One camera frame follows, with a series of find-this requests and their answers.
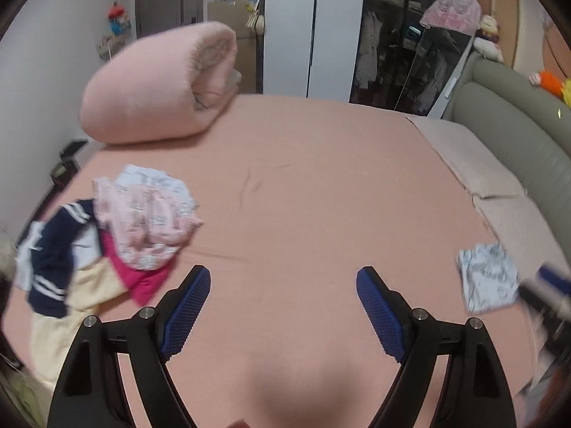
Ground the magenta garment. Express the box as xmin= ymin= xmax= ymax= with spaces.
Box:
xmin=99 ymin=230 xmax=175 ymax=307

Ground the cream yellow garment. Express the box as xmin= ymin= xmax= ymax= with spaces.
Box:
xmin=29 ymin=258 xmax=127 ymax=392

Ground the pink floral garment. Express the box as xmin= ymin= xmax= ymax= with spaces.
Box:
xmin=93 ymin=164 xmax=202 ymax=271

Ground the light pink pillow towel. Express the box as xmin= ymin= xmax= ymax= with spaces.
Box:
xmin=408 ymin=116 xmax=570 ymax=279

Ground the pink bed sheet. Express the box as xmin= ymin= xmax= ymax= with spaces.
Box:
xmin=0 ymin=93 xmax=536 ymax=428

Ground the grey green padded headboard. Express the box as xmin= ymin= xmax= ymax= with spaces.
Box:
xmin=442 ymin=52 xmax=570 ymax=256

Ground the black device on floor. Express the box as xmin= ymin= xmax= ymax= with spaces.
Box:
xmin=49 ymin=139 xmax=88 ymax=189

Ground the orange plush toy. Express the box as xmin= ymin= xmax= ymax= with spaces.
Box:
xmin=529 ymin=71 xmax=571 ymax=107

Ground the rolled pink blanket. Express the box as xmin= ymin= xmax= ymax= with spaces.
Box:
xmin=79 ymin=21 xmax=241 ymax=145

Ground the black glass cabinet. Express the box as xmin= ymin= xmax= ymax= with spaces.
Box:
xmin=349 ymin=0 xmax=472 ymax=116

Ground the plush doll on headboard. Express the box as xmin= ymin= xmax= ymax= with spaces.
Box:
xmin=472 ymin=15 xmax=504 ymax=63

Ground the pink printed bag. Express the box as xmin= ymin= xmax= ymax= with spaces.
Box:
xmin=420 ymin=0 xmax=482 ymax=36

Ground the white wardrobe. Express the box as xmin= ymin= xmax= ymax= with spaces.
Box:
xmin=263 ymin=0 xmax=364 ymax=102

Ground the red blue wall toy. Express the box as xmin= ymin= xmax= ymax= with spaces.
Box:
xmin=107 ymin=1 xmax=132 ymax=37

